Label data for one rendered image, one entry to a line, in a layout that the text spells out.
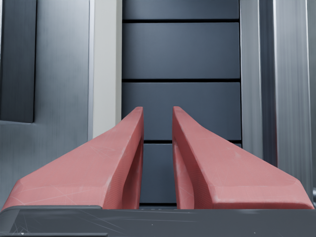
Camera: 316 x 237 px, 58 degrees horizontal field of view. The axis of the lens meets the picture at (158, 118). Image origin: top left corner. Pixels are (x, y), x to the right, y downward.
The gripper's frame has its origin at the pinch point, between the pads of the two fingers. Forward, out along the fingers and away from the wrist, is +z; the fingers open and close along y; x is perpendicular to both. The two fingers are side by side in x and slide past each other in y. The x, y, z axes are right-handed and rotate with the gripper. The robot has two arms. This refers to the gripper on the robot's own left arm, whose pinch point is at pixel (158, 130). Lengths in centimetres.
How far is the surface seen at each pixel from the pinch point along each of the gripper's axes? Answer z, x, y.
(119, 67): 4.5, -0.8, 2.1
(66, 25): 13.7, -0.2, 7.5
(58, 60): 11.8, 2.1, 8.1
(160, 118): 4.7, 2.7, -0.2
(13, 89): 7.4, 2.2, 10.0
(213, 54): 7.2, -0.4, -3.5
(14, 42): 9.4, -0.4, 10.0
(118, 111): 2.8, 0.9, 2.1
